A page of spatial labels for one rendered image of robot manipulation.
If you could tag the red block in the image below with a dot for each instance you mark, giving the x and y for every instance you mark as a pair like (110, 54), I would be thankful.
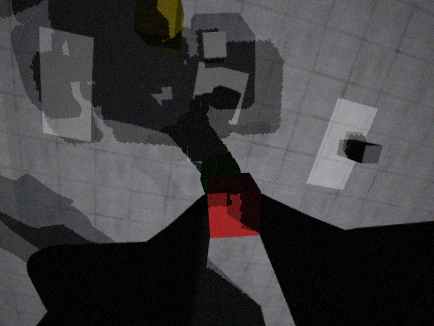
(233, 205)

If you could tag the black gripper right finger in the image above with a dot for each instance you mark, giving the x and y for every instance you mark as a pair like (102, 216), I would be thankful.
(323, 269)

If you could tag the green block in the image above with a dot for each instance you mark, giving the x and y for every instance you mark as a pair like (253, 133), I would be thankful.
(216, 159)
(225, 167)

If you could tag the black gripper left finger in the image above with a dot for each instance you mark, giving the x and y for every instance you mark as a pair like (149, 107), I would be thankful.
(168, 270)

